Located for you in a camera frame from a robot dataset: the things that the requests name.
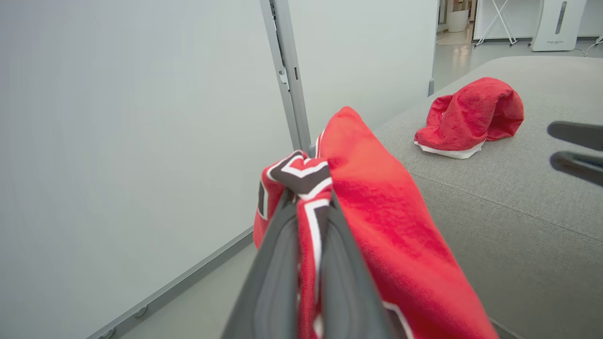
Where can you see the red garment white trim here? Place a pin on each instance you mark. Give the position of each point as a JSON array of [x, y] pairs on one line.
[[471, 115]]

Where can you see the grey fabric sofa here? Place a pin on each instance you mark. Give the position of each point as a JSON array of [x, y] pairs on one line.
[[518, 226]]

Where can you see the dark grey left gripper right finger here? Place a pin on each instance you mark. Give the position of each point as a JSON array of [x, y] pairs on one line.
[[346, 287]]

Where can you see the grey partition bottom rail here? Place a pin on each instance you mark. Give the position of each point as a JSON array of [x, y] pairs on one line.
[[179, 285]]

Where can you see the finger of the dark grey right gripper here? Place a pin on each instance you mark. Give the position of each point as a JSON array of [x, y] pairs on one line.
[[577, 134], [579, 167]]

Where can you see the white planter pot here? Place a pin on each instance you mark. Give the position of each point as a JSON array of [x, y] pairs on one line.
[[458, 21]]

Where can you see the white standing appliance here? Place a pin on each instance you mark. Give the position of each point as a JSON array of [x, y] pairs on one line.
[[558, 26]]

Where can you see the white folding stand legs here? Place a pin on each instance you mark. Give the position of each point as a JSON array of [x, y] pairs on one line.
[[494, 21]]

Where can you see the red jersey black white print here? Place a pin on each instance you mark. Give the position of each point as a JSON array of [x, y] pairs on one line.
[[386, 212]]

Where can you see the small grey partition foot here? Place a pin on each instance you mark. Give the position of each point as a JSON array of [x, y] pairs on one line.
[[431, 87]]

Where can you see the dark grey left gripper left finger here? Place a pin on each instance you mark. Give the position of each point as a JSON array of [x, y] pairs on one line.
[[268, 282]]

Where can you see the round levelling foot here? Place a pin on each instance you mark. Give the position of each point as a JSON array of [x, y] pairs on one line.
[[107, 334], [140, 311]]

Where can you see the grey partition post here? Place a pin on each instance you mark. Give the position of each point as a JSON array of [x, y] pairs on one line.
[[289, 75]]

